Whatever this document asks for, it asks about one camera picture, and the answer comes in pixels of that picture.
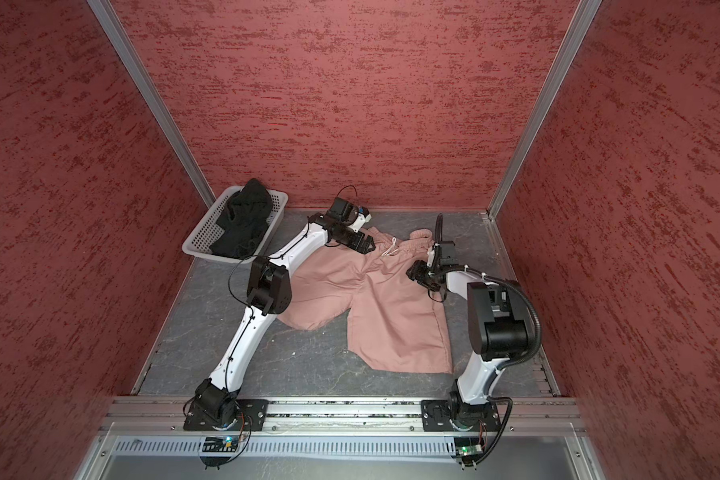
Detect pink drawstring shorts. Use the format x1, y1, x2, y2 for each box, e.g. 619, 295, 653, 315
278, 228, 453, 374

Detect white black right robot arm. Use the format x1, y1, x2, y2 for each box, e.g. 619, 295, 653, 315
407, 260, 540, 432

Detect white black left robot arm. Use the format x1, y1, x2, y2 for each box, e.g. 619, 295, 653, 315
183, 207, 375, 431

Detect black shorts in basket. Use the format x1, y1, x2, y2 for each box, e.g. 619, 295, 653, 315
210, 179, 273, 260

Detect white perforated plastic basket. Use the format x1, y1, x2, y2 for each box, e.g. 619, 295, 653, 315
182, 185, 289, 264

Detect right green circuit board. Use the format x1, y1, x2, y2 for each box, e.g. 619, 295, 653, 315
454, 437, 484, 467

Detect green circuit board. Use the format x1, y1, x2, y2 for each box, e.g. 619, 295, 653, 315
454, 437, 484, 467
201, 437, 239, 454

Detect left green circuit board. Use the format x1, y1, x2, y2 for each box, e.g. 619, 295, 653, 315
201, 437, 239, 454

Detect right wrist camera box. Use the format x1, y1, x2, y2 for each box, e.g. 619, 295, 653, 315
427, 241, 459, 269

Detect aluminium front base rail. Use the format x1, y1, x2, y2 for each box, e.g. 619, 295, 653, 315
98, 396, 587, 436

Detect aluminium right corner post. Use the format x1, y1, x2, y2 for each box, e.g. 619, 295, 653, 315
487, 0, 602, 222

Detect aluminium corner post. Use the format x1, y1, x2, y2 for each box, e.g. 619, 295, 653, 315
487, 0, 602, 222
86, 0, 216, 206

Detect white slotted cable duct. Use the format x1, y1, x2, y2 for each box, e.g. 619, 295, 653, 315
111, 436, 455, 461

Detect aluminium left corner post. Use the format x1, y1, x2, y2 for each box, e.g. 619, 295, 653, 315
86, 0, 216, 206

